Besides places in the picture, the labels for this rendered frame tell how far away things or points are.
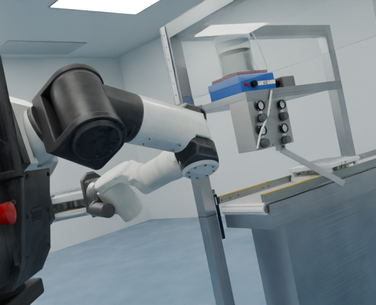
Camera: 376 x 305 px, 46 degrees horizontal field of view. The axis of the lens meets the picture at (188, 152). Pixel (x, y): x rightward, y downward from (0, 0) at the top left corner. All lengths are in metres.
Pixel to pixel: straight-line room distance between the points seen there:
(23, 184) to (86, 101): 0.16
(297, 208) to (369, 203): 0.58
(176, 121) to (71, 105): 0.21
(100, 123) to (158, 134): 0.16
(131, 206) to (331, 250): 1.27
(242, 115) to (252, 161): 4.42
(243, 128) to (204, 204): 0.40
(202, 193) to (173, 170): 0.98
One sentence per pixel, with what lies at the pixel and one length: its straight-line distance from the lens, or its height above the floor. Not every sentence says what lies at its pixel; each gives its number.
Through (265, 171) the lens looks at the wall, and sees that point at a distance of 6.07.
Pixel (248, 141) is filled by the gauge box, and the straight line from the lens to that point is 1.75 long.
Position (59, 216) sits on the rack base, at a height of 0.99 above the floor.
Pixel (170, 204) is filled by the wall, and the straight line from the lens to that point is 7.52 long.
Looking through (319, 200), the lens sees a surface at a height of 0.77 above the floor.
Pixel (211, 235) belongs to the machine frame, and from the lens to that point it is 1.97.
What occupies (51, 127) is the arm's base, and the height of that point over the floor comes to 1.18.
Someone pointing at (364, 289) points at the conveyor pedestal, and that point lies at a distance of 2.37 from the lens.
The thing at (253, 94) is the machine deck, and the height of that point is 1.26.
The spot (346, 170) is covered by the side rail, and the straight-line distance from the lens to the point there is 2.20.
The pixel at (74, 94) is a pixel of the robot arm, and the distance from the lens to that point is 0.72.
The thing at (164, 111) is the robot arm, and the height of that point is 1.18.
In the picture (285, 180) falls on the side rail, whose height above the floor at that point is 0.85.
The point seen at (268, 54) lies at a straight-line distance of 1.55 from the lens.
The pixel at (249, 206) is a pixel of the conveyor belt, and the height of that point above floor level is 0.82.
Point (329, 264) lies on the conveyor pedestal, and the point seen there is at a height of 0.47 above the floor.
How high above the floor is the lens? 1.11
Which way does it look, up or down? 1 degrees down
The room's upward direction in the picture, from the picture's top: 11 degrees counter-clockwise
